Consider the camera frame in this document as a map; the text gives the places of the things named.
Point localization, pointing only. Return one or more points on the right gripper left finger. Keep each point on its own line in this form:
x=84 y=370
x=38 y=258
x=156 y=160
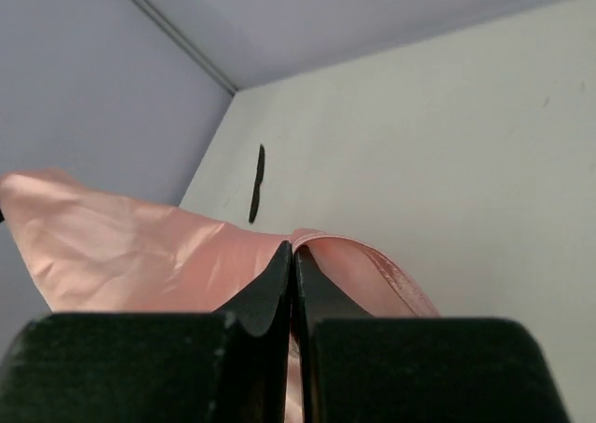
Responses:
x=229 y=365

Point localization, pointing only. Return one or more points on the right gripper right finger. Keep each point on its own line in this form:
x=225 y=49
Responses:
x=358 y=368

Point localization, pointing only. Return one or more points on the pink satin napkin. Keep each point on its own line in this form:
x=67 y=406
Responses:
x=92 y=252

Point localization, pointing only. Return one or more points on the black knife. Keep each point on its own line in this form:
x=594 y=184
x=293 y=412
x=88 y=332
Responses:
x=256 y=192

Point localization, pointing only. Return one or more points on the left corner frame post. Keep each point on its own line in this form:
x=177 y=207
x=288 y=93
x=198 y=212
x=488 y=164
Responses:
x=187 y=46

